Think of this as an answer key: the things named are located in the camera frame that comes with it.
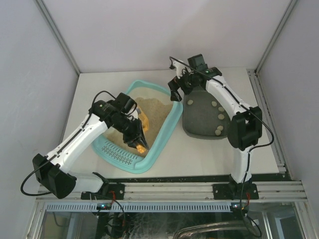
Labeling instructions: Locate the dark grey plastic bin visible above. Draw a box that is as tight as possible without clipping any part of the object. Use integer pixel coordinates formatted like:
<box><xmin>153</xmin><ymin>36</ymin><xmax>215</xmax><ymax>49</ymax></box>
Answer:
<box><xmin>182</xmin><ymin>87</ymin><xmax>230</xmax><ymax>140</ymax></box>

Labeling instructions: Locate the teal plastic litter box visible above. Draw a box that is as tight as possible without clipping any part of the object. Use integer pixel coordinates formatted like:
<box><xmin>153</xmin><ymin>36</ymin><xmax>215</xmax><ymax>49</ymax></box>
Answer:
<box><xmin>92</xmin><ymin>80</ymin><xmax>183</xmax><ymax>174</ymax></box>

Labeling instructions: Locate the blue slotted cable duct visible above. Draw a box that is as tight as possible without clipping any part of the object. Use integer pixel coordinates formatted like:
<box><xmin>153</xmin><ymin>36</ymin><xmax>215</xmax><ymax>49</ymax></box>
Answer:
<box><xmin>45</xmin><ymin>202</ymin><xmax>232</xmax><ymax>213</ymax></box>

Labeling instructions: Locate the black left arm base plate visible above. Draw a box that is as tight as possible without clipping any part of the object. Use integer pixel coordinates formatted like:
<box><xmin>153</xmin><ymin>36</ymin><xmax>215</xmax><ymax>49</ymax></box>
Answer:
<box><xmin>81</xmin><ymin>183</ymin><xmax>125</xmax><ymax>200</ymax></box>

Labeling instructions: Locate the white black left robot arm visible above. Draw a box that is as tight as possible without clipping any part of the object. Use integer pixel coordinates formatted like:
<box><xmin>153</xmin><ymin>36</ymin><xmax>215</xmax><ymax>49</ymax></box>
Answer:
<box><xmin>32</xmin><ymin>93</ymin><xmax>149</xmax><ymax>199</ymax></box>

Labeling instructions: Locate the black left camera cable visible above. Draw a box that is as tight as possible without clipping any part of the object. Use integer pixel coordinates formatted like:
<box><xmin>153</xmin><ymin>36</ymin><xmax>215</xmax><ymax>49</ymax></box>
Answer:
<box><xmin>20</xmin><ymin>91</ymin><xmax>118</xmax><ymax>196</ymax></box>

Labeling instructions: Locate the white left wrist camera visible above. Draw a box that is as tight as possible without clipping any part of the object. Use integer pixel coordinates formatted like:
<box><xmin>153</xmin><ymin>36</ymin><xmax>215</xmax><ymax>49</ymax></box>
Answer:
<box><xmin>129</xmin><ymin>108</ymin><xmax>139</xmax><ymax>120</ymax></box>

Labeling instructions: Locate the aluminium mounting rail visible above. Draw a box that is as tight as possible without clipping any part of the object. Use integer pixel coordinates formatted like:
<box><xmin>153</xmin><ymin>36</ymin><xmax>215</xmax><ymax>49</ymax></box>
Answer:
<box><xmin>37</xmin><ymin>180</ymin><xmax>308</xmax><ymax>203</ymax></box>

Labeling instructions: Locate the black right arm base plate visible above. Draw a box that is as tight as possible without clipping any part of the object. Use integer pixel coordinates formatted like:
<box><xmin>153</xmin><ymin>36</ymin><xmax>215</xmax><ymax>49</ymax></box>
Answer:
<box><xmin>212</xmin><ymin>183</ymin><xmax>259</xmax><ymax>200</ymax></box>

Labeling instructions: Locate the orange plastic litter scoop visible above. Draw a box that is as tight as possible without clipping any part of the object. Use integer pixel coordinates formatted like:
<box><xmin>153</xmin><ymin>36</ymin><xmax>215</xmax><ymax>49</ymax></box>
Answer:
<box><xmin>137</xmin><ymin>107</ymin><xmax>150</xmax><ymax>154</ymax></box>

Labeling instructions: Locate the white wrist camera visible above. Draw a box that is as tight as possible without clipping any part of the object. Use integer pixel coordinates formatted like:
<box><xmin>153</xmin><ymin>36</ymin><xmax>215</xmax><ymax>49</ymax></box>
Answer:
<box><xmin>129</xmin><ymin>108</ymin><xmax>139</xmax><ymax>120</ymax></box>
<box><xmin>169</xmin><ymin>60</ymin><xmax>184</xmax><ymax>79</ymax></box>

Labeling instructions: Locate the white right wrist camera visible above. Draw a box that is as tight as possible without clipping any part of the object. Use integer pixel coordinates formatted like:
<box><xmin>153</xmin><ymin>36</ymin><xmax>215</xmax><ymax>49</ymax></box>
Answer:
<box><xmin>169</xmin><ymin>60</ymin><xmax>184</xmax><ymax>79</ymax></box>

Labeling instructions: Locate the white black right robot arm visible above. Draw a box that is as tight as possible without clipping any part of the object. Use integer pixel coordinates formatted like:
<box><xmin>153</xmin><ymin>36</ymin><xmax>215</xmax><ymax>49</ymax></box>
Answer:
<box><xmin>168</xmin><ymin>54</ymin><xmax>262</xmax><ymax>184</ymax></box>

